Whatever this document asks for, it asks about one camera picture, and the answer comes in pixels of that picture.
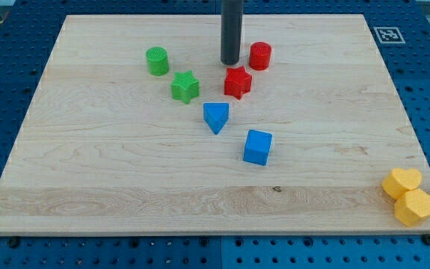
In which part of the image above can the yellow heart block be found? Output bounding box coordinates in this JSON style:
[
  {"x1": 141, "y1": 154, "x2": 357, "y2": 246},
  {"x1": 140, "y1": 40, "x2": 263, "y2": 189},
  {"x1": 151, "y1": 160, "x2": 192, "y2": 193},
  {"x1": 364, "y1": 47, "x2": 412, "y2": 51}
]
[{"x1": 381, "y1": 167, "x2": 423, "y2": 200}]

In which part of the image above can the blue triangle block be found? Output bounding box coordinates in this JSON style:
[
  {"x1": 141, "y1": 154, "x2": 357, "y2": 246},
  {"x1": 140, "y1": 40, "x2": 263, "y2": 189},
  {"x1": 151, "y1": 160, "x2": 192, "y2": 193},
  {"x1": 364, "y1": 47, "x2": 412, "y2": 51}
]
[{"x1": 203, "y1": 102, "x2": 230, "y2": 135}]

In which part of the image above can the blue cube block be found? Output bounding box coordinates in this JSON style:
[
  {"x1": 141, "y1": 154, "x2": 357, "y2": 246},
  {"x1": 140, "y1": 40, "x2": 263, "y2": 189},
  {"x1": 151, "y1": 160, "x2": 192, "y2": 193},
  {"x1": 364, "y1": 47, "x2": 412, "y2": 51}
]
[{"x1": 243, "y1": 129, "x2": 272, "y2": 166}]

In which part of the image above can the green star block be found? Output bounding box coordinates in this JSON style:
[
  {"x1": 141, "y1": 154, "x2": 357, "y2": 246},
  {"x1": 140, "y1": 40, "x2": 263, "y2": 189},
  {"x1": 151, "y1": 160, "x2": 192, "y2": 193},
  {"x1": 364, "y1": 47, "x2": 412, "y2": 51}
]
[{"x1": 171, "y1": 70, "x2": 200, "y2": 104}]

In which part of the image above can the red star block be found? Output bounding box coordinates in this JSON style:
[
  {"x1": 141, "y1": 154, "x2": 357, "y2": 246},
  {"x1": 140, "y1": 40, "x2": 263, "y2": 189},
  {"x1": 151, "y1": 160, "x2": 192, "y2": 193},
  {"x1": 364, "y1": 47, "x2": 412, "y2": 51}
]
[{"x1": 224, "y1": 66, "x2": 252, "y2": 99}]

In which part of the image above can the green cylinder block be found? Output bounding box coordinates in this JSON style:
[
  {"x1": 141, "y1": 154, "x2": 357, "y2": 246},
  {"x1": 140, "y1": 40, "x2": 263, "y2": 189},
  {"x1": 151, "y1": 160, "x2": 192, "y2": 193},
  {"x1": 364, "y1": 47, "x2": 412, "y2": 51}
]
[{"x1": 145, "y1": 46, "x2": 169, "y2": 76}]

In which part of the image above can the red cylinder block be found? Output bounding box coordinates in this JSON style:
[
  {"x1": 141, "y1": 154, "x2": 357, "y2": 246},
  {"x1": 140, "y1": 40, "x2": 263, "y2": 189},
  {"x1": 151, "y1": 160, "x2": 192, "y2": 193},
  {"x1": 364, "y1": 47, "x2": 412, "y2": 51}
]
[{"x1": 249, "y1": 42, "x2": 272, "y2": 71}]

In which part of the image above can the light wooden board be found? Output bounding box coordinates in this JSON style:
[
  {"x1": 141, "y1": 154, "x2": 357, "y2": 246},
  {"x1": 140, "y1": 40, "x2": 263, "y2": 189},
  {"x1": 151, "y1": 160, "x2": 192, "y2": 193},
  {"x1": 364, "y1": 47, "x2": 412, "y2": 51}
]
[{"x1": 0, "y1": 14, "x2": 430, "y2": 236}]

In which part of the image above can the white fiducial marker tag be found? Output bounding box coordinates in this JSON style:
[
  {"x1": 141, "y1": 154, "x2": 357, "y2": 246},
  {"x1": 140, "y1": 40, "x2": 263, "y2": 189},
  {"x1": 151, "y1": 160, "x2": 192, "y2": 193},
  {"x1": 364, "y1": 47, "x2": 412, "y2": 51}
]
[{"x1": 373, "y1": 26, "x2": 405, "y2": 44}]

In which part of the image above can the yellow hexagon block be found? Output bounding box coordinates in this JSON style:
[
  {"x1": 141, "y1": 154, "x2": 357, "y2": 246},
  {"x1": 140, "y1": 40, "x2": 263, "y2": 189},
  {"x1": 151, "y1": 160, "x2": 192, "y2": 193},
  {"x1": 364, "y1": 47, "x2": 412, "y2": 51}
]
[{"x1": 394, "y1": 188, "x2": 430, "y2": 227}]

